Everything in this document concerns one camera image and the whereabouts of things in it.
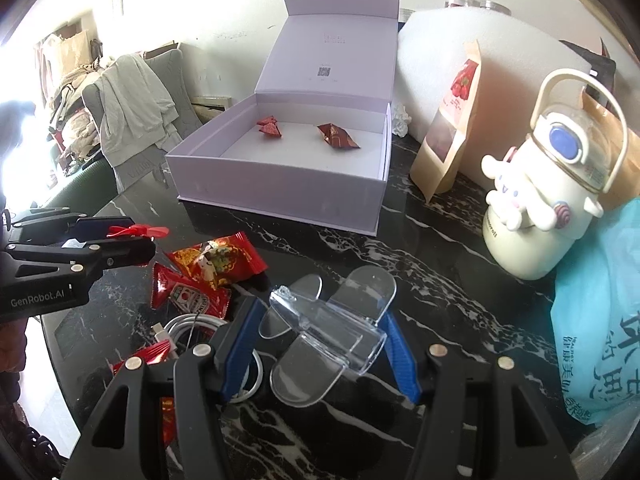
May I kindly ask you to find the red ketchup style snack packet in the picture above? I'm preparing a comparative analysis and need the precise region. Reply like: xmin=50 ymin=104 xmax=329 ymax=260
xmin=150 ymin=262 xmax=231 ymax=318

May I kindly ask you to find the white usb cable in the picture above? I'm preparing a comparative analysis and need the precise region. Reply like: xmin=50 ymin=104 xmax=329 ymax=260
xmin=152 ymin=311 xmax=264 ymax=403

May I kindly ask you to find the clear acrylic holder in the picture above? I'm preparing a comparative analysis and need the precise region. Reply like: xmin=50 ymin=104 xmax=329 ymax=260
xmin=259 ymin=266 xmax=397 ymax=408

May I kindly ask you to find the red cartoon figure snack packet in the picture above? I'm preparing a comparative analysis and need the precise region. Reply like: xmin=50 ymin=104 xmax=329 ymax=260
xmin=167 ymin=231 xmax=268 ymax=289

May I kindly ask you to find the red gold character snack packet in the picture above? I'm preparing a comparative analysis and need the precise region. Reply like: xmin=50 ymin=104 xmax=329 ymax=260
xmin=110 ymin=339 xmax=177 ymax=448

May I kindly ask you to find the red candy packet white text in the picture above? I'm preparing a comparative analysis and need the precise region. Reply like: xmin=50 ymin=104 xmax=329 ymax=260
xmin=256 ymin=116 xmax=282 ymax=138

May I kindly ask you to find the dark brown candy packet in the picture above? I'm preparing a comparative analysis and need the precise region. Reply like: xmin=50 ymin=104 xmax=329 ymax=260
xmin=317 ymin=122 xmax=360 ymax=150

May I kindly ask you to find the dark green sofa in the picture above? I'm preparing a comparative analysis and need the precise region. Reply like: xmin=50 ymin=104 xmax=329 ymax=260
xmin=47 ymin=159 xmax=118 ymax=216

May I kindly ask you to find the grey sweatshirt on chair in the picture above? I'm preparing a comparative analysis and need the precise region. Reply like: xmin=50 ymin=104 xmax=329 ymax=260
xmin=96 ymin=54 xmax=181 ymax=167

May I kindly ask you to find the pile of clothes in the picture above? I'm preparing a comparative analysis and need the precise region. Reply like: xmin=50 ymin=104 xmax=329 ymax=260
xmin=37 ymin=20 xmax=103 ymax=174

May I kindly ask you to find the grey leaf pattern chair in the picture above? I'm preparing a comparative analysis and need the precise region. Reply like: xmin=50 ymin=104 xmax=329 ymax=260
xmin=82 ymin=49 xmax=203 ymax=193

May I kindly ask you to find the light blue plastic bag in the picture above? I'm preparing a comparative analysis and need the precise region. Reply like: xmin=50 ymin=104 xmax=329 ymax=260
xmin=551 ymin=198 xmax=640 ymax=425

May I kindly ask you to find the clear plastic bag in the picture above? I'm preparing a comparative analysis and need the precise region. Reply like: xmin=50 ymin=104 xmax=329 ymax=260
xmin=570 ymin=403 xmax=639 ymax=479

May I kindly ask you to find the kraft hawthorn snack pouch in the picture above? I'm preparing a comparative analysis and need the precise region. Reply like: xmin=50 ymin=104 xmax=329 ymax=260
xmin=409 ymin=39 xmax=482 ymax=204

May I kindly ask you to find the open lavender gift box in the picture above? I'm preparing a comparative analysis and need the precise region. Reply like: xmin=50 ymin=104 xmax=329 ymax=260
xmin=166 ymin=0 xmax=399 ymax=235

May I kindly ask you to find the crumpled white tissue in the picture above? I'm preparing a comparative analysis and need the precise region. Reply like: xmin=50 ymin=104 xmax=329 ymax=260
xmin=392 ymin=103 xmax=412 ymax=138

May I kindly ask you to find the white cartoon dog water bottle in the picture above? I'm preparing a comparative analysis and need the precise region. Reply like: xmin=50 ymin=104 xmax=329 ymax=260
xmin=480 ymin=68 xmax=629 ymax=281

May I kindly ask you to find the brown paper bag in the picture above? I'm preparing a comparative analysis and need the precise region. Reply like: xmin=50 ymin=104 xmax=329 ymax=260
xmin=580 ymin=90 xmax=640 ymax=211

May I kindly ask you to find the white foam board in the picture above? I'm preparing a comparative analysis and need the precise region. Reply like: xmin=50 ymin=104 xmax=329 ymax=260
xmin=394 ymin=6 xmax=590 ymax=190

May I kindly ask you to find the black board behind foam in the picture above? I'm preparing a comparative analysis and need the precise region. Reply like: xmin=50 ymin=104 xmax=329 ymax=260
xmin=561 ymin=40 xmax=616 ymax=92

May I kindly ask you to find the clear jar purple label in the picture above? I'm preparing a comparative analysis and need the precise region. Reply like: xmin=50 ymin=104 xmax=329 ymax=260
xmin=478 ymin=0 xmax=512 ymax=16

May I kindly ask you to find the wooden picture frame on floor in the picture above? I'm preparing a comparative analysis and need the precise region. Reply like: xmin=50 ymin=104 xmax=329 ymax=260
xmin=191 ymin=96 xmax=232 ymax=124

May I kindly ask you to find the wooden wall frame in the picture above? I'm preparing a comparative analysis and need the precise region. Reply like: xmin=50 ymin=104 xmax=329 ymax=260
xmin=578 ymin=0 xmax=634 ymax=54

